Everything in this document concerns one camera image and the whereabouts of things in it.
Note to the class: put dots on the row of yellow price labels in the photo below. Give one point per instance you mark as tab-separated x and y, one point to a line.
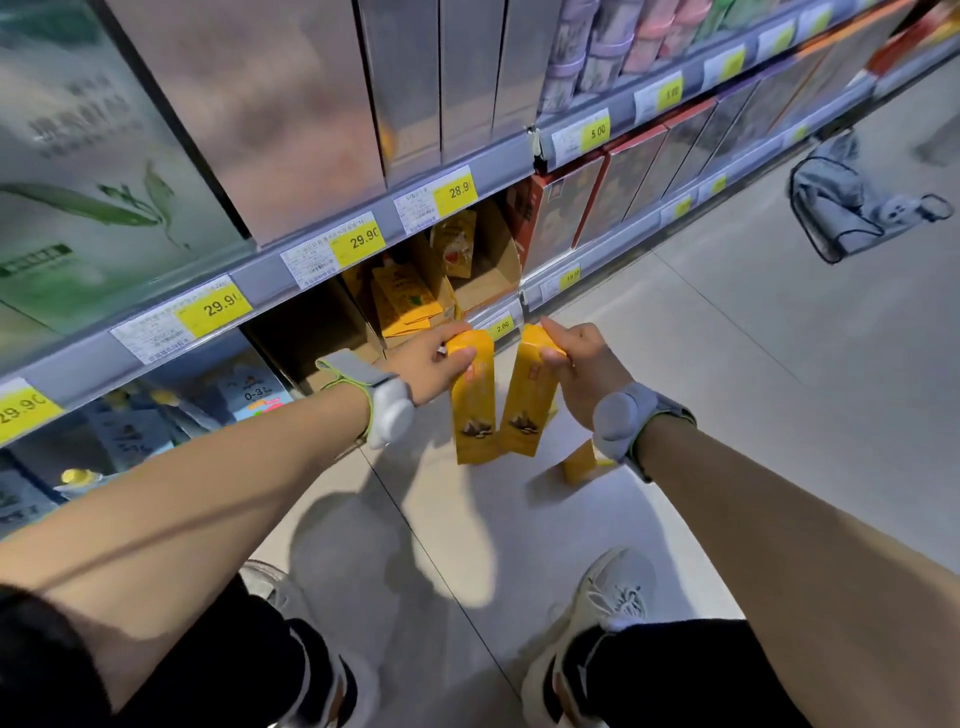
217	307

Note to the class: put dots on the brown cardboard display box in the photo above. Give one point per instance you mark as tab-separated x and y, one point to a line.
491	270

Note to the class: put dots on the white sneaker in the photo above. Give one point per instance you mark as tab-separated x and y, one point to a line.
300	600
607	592

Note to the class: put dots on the narrow silver box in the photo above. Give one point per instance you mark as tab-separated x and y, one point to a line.
471	75
525	60
401	82

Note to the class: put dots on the grey metal shelf board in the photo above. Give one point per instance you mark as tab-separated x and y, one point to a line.
487	169
630	232

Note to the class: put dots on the white right sneaker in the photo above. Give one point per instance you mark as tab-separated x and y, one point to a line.
607	592

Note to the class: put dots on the white grey wrist tracker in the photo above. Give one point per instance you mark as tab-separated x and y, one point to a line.
390	412
616	420

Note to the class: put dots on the yellow snack packet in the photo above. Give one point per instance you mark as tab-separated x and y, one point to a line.
529	397
474	412
581	463

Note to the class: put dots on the white left sneaker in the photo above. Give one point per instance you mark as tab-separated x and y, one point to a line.
300	600

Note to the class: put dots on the white plush bag charm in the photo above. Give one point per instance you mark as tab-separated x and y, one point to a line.
904	210

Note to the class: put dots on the person's left hand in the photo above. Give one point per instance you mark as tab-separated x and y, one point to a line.
420	367

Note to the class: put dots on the row of red dark boxes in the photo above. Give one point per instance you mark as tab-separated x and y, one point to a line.
622	187

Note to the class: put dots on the person's right hand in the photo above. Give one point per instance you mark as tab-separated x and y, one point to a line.
592	367

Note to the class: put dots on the row of pastel cups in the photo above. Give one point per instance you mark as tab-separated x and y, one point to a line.
600	45

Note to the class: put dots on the person's right thumb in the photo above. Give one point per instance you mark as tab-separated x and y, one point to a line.
553	357

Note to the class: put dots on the grey bag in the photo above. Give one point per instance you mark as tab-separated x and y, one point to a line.
829	202

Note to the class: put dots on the stack of yellow packets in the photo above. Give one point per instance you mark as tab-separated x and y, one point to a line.
405	296

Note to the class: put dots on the dark cardboard box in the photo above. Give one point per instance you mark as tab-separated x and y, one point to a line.
307	330

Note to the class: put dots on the row of blue white pouches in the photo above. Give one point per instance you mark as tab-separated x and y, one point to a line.
150	431

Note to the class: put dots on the person's right forearm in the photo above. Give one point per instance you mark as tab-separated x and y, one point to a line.
787	562

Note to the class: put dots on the large silver box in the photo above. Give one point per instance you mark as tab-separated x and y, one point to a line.
262	112

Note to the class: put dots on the black trousers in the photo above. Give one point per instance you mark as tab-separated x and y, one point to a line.
225	660

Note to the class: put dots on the person's left thumb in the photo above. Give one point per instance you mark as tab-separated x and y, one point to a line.
461	360

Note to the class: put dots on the large green leaf-print box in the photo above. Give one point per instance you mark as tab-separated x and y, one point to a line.
90	165

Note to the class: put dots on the person's left forearm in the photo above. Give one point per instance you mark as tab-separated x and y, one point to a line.
187	502

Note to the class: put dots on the white grey right wrist tracker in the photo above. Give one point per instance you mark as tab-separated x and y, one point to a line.
616	420

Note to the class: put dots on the white grey left wrist tracker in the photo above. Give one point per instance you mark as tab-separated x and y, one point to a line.
390	412

